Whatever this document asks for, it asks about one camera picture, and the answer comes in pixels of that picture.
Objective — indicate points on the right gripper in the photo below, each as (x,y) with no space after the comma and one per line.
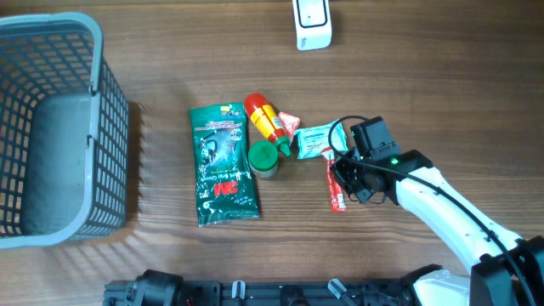
(363,193)

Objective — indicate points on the red sauce sachet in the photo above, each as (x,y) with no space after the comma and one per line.
(336,193)

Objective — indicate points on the mint wet wipes pack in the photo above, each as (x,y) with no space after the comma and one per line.
(311,141)

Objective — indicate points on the red chili sauce bottle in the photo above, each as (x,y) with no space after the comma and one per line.
(262,114)

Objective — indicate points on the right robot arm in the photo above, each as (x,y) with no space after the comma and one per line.
(503,268)

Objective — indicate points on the white barcode scanner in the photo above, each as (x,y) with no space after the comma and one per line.
(313,24)

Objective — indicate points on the red white small packet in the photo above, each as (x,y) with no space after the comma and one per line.
(290,124)

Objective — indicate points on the green lid seasoning jar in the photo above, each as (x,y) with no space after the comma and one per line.
(263,158)

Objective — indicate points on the green 3M gloves package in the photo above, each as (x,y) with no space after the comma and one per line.
(224,184)

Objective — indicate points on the grey plastic shopping basket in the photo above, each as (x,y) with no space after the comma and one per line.
(64,133)

